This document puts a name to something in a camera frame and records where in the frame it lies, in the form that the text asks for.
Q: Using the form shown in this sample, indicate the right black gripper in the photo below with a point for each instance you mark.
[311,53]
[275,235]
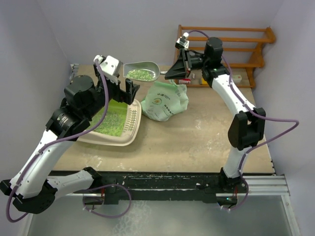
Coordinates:
[179,70]

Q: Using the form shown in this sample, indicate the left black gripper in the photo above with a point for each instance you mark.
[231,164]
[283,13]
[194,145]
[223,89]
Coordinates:
[120,95]

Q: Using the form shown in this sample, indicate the silver metal scoop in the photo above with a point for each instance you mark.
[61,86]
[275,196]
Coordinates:
[145,71]

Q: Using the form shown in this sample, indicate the green cat litter bag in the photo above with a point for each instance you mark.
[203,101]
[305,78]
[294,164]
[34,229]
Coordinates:
[164,100]

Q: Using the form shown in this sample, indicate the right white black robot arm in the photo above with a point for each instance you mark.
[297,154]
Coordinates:
[247,127]

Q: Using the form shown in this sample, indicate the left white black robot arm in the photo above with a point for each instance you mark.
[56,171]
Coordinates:
[31,190]

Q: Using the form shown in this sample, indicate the red white small box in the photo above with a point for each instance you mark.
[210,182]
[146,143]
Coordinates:
[186,81]

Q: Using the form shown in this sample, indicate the beige litter box green liner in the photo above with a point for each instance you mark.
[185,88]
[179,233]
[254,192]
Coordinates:
[119,128]

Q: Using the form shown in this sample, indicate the green white carton box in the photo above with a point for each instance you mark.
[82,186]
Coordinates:
[237,79]

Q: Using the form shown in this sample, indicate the wooden shoe rack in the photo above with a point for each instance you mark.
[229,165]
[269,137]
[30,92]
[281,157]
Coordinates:
[242,47]

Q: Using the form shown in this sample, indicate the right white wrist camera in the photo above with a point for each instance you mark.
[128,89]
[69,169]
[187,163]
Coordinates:
[183,42]

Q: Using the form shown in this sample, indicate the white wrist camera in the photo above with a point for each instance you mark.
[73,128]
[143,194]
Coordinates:
[110,67]
[183,42]

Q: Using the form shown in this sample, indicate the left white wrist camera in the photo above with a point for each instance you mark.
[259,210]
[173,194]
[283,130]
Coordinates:
[110,67]

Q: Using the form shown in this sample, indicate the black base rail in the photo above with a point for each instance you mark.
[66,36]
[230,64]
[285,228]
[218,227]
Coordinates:
[116,192]

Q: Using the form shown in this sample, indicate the aluminium frame rail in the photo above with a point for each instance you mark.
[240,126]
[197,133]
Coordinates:
[268,185]

